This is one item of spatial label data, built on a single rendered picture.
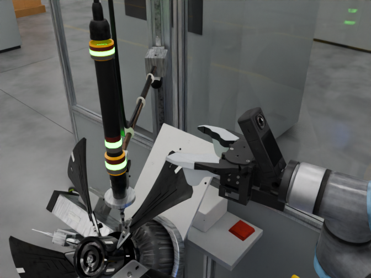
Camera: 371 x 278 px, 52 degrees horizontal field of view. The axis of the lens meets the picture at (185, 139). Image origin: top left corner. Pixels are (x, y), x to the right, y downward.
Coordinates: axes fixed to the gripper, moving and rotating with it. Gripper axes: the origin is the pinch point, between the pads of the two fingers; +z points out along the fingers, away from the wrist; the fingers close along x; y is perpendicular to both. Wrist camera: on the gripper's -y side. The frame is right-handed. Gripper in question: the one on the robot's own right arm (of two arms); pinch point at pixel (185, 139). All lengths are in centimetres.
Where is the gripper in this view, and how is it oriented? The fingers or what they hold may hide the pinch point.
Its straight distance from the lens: 68.3
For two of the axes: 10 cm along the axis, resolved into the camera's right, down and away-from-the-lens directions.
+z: -8.7, -2.7, 4.1
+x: 4.9, -4.6, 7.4
